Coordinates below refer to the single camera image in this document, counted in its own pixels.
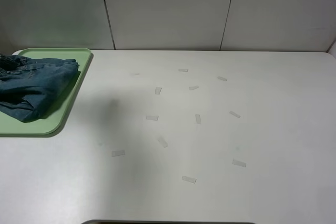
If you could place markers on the children's blue denim shorts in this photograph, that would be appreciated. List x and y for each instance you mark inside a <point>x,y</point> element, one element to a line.
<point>29,87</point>

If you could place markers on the clear tape piece under shorts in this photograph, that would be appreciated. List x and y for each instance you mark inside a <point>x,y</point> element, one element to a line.
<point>198,118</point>

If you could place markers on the green plastic tray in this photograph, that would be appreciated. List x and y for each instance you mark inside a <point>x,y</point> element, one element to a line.
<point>57,115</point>

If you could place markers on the clear tape piece upright centre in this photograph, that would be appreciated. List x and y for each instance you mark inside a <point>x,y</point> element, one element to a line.
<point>158,90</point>

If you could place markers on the clear tape piece curled centre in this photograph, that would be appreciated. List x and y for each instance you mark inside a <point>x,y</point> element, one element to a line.
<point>193,87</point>

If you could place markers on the clear tape piece tilted middle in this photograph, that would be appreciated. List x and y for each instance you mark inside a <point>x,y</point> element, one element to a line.
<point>162,142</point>

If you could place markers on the clear tape piece lower left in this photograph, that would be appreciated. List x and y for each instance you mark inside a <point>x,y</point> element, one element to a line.
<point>118,153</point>

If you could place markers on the clear tape piece bottom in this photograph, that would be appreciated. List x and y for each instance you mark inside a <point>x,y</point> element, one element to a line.
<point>189,179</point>

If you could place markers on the clear tape piece lower right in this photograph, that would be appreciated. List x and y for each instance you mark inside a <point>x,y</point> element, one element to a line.
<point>239,163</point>

